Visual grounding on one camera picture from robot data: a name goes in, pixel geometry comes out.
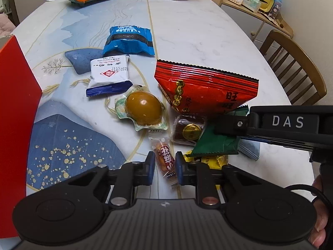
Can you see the person's right hand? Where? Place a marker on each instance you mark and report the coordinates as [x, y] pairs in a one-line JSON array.
[[320, 218]]

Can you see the green snack packet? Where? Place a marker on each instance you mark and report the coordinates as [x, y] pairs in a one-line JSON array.
[[216, 143]]

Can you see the brown round cake packet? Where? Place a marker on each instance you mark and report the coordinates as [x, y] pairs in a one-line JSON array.
[[188, 131]]

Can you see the yellow snack packet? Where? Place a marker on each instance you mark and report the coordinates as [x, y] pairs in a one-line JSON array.
[[212, 161]]

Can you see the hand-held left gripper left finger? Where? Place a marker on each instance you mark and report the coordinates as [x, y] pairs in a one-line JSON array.
[[150, 168]]

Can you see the pink padded jacket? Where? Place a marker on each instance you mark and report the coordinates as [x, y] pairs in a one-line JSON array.
[[5, 24]]

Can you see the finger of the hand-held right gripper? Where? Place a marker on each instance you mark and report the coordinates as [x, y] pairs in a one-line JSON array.
[[229, 127]]

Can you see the yellow container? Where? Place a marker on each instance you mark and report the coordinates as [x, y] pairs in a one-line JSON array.
[[265, 1]]

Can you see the braised egg packet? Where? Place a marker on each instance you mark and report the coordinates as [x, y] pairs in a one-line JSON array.
[[141, 106]]

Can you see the dotted dark pouch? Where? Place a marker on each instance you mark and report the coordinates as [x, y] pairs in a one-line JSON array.
[[275, 6]]

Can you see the large red snack bag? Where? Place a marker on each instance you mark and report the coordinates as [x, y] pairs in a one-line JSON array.
[[205, 88]]

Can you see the wooden chair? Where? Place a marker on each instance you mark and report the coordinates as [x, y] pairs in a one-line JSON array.
[[294, 62]]

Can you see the light blue snack packet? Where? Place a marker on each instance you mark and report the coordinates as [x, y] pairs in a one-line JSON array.
[[249, 149]]

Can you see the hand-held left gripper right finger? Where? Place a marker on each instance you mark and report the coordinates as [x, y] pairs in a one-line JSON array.
[[179, 170]]

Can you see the red cardboard box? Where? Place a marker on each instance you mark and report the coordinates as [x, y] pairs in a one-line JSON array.
[[15, 122]]

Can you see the small orange candy packet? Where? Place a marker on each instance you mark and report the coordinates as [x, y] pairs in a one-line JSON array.
[[164, 156]]

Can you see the white packet with blue end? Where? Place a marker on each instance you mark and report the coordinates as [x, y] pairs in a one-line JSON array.
[[109, 73]]

